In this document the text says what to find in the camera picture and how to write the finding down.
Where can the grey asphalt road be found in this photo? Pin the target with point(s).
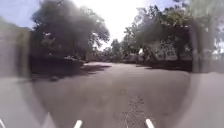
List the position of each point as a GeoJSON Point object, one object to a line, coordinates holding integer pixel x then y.
{"type": "Point", "coordinates": [120, 90]}

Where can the robot's own part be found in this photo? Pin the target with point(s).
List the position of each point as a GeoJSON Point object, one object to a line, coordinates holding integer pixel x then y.
{"type": "Point", "coordinates": [149, 123]}
{"type": "Point", "coordinates": [77, 124]}

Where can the row of green trees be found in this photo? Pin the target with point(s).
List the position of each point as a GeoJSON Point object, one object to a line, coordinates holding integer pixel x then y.
{"type": "Point", "coordinates": [160, 36]}

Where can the dark hedge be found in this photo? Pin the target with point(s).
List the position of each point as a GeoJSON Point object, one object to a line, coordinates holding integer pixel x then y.
{"type": "Point", "coordinates": [55, 66]}

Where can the large dark tree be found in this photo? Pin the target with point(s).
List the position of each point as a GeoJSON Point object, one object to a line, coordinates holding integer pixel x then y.
{"type": "Point", "coordinates": [66, 31]}

